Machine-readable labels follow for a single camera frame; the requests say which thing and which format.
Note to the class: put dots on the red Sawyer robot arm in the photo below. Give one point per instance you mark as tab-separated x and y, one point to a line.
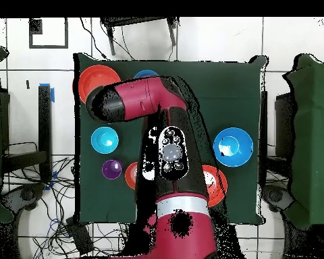
140	97

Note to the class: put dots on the large orange bowl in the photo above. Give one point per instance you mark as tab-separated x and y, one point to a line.
94	78
218	186

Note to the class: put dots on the small orange bowl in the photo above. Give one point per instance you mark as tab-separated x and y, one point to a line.
131	175

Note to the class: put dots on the large blue bowl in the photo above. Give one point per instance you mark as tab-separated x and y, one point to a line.
233	147

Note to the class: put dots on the black metal stand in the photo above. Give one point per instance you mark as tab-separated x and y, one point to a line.
135	20

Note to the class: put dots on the light blue ribbed bowl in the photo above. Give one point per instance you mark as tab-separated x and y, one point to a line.
104	140

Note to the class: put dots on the medium blue bowl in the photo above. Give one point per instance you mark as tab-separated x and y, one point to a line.
145	73

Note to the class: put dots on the dark grey pedestal foot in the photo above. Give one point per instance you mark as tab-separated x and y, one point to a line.
27	194
278	197

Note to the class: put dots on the black floor box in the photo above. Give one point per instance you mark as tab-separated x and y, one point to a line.
81	237

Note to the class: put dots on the black metal frame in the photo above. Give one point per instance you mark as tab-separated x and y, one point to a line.
283	121
44	121

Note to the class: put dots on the dark green tablecloth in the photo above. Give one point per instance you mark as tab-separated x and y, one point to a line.
232	89

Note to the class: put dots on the purple cup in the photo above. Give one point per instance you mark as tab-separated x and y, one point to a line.
112	169

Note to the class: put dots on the black square floor frame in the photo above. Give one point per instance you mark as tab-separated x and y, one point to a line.
48	46

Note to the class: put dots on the blue tape strip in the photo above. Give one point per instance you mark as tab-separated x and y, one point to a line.
52	95

